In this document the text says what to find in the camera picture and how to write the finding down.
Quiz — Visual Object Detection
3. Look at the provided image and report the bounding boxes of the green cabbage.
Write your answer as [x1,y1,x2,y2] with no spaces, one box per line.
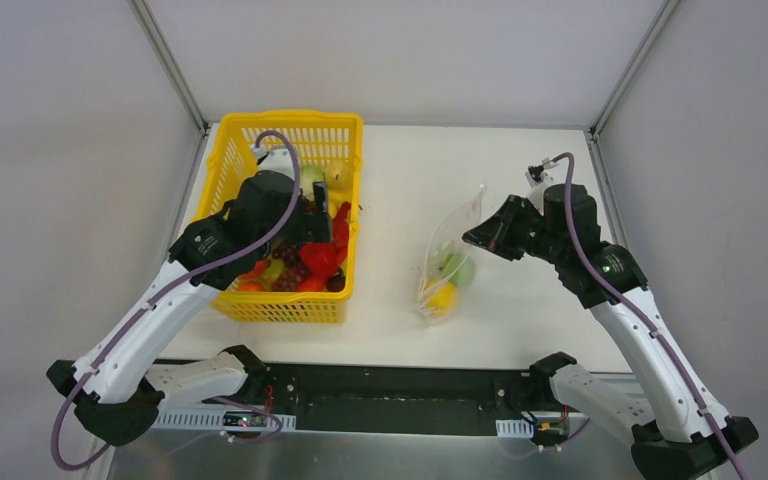
[300,165,325,199]

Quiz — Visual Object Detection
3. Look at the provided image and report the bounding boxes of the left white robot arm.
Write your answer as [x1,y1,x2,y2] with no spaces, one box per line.
[46,170,332,446]

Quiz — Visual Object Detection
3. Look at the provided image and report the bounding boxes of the yellow plastic basket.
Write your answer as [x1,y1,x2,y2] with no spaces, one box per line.
[195,110,363,324]

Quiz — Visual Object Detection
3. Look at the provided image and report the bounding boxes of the yellow pear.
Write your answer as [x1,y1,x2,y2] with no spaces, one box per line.
[324,158,354,217]

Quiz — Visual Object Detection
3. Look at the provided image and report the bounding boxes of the clear zip top bag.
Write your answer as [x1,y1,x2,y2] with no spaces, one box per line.
[416,184,487,325]

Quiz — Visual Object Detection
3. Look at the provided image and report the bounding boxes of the green apple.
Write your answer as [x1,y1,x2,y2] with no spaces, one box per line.
[441,253,476,289]

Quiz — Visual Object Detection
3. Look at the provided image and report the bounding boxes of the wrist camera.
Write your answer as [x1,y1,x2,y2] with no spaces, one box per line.
[251,146,294,179]
[526,163,555,198]

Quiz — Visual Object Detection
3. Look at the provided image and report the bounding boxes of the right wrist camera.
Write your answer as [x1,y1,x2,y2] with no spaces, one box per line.
[526,163,555,198]

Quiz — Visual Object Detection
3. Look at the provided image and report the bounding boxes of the red tomato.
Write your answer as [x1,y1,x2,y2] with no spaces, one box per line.
[296,275,327,292]

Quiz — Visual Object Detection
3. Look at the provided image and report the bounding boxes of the yellow lemon fruit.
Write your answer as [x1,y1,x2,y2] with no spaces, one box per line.
[423,281,460,316]

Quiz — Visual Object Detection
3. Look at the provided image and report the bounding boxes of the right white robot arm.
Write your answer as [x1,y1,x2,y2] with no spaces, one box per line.
[462,184,759,479]

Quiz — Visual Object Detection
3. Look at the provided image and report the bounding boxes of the red bell pepper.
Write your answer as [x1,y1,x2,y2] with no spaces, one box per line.
[299,202,351,279]

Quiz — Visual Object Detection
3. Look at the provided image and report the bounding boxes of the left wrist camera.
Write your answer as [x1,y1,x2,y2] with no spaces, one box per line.
[251,146,294,179]

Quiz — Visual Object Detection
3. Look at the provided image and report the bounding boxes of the dark purple grapes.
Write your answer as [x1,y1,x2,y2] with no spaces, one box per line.
[270,246,342,292]

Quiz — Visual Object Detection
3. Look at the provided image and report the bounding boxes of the orange pumpkin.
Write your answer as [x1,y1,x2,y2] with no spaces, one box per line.
[240,259,271,279]

